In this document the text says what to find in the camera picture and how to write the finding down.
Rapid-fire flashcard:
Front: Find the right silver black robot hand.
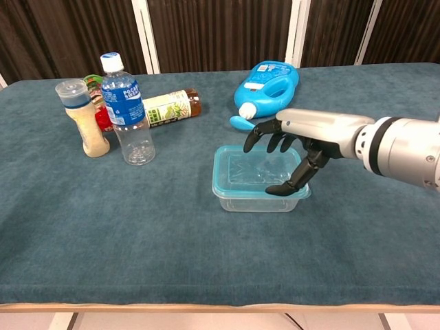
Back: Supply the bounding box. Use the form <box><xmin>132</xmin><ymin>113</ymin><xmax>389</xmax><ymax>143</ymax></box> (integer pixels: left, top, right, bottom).
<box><xmin>243</xmin><ymin>108</ymin><xmax>376</xmax><ymax>198</ymax></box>

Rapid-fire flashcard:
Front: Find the translucent blue container lid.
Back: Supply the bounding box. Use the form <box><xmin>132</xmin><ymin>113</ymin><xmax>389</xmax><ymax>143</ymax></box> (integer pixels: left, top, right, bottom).
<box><xmin>212</xmin><ymin>144</ymin><xmax>312</xmax><ymax>201</ymax></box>

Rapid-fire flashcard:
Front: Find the clear plastic food container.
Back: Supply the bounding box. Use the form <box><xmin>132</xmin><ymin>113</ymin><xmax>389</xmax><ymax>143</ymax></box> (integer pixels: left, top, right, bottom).
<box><xmin>214</xmin><ymin>191</ymin><xmax>304</xmax><ymax>214</ymax></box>

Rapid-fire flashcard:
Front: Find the blue detergent pump bottle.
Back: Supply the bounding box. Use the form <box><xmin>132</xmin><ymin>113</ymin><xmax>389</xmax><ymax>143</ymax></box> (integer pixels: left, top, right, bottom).
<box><xmin>229</xmin><ymin>60</ymin><xmax>300</xmax><ymax>131</ymax></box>

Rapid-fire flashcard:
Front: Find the brown tea bottle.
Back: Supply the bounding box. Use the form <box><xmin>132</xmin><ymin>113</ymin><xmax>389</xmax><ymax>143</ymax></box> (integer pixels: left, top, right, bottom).
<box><xmin>142</xmin><ymin>87</ymin><xmax>203</xmax><ymax>129</ymax></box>

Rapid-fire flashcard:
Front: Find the clear bottle with blue label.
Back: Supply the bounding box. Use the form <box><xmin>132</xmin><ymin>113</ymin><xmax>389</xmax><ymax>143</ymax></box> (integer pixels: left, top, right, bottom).
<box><xmin>100</xmin><ymin>52</ymin><xmax>157</xmax><ymax>166</ymax></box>

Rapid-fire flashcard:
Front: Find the white table leg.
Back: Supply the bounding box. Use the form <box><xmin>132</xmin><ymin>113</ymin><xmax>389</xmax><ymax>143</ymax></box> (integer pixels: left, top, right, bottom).
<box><xmin>379</xmin><ymin>313</ymin><xmax>412</xmax><ymax>330</ymax></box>
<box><xmin>47</xmin><ymin>311</ymin><xmax>79</xmax><ymax>330</ymax></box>

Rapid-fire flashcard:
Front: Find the seasoning shaker with clear cap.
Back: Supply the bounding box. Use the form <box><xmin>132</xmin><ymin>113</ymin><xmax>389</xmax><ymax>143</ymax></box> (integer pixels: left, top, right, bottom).
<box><xmin>54</xmin><ymin>78</ymin><xmax>111</xmax><ymax>159</ymax></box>

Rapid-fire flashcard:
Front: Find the teal table cloth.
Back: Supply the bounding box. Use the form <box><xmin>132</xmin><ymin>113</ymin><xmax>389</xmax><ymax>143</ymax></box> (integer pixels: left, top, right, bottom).
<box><xmin>0</xmin><ymin>62</ymin><xmax>440</xmax><ymax>307</ymax></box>

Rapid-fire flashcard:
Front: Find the black cable under table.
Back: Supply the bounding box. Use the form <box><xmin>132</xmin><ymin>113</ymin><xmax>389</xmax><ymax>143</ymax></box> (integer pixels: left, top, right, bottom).
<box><xmin>283</xmin><ymin>312</ymin><xmax>300</xmax><ymax>330</ymax></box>

